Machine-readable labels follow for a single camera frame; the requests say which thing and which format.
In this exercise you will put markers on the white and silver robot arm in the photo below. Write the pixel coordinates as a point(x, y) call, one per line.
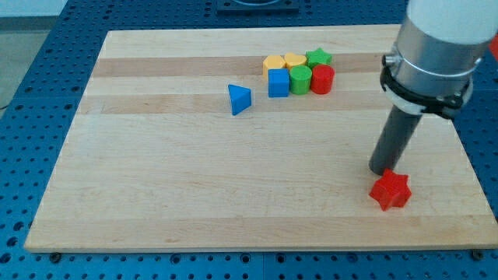
point(438, 47)

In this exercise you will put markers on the blue triangle block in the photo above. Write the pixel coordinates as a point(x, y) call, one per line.
point(240, 98)

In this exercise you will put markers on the green star block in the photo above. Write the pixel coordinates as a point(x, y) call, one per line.
point(318, 57)

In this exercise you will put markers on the red star block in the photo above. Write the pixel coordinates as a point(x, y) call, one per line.
point(391, 190)

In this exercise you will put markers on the wooden board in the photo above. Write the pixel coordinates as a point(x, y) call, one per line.
point(154, 160)

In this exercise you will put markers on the blue square block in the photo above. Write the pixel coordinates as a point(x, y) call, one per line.
point(278, 83)

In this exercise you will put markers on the yellow hexagon block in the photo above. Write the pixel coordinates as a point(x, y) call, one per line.
point(272, 62)

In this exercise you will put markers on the green cylinder block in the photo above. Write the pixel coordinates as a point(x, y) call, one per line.
point(300, 78)

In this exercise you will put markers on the yellow heart block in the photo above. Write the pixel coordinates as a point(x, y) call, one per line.
point(293, 60)

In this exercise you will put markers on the red cylinder block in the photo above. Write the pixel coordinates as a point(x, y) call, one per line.
point(322, 79)

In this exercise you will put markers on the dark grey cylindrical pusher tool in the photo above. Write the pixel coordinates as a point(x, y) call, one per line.
point(397, 132)

